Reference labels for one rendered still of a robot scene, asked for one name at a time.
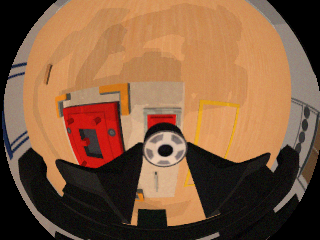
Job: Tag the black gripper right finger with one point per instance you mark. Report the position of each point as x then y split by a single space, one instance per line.
216 178

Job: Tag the yellow rectangular outline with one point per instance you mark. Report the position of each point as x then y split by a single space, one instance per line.
199 125

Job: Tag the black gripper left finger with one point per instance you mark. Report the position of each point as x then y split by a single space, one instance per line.
115 181

